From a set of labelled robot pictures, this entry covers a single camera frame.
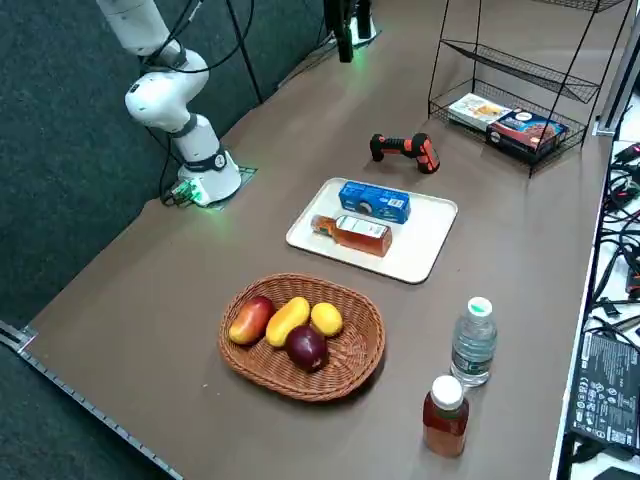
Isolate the orange black barcode scanner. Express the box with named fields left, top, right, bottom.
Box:
left=369, top=132, right=442, bottom=175

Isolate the blue Oreo cookie box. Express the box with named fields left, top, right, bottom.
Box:
left=338, top=180, right=412, bottom=225

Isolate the white rectangular tray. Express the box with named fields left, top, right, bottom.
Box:
left=285, top=177, right=459, bottom=285

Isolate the white cracker box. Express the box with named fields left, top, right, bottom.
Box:
left=447, top=92, right=512, bottom=132

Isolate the silver base mounting plate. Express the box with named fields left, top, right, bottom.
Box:
left=163, top=166, right=259, bottom=212

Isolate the dark chocolate cookie box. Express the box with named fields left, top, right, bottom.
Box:
left=485, top=108, right=570, bottom=164

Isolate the silver aluminium profile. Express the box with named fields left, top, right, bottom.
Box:
left=592, top=29, right=640, bottom=138

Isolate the small yellow mango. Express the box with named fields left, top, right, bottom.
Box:
left=310, top=302, right=344, bottom=337

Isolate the long yellow mango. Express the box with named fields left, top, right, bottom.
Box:
left=265, top=296, right=311, bottom=348

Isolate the red and yellow mango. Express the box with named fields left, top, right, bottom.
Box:
left=228, top=295, right=276, bottom=346

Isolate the brown wicker basket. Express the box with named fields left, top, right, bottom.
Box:
left=218, top=272, right=387, bottom=403

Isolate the clear water bottle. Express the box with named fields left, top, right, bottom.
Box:
left=450, top=296, right=498, bottom=387

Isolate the small amber juice bottle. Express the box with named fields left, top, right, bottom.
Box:
left=422, top=375, right=470, bottom=459

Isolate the black labelled power adapter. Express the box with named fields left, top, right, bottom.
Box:
left=567, top=329, right=640, bottom=450

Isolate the black camera stand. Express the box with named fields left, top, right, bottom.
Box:
left=224, top=0, right=264, bottom=105

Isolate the black wire rack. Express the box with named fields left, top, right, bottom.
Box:
left=428, top=0, right=634, bottom=179

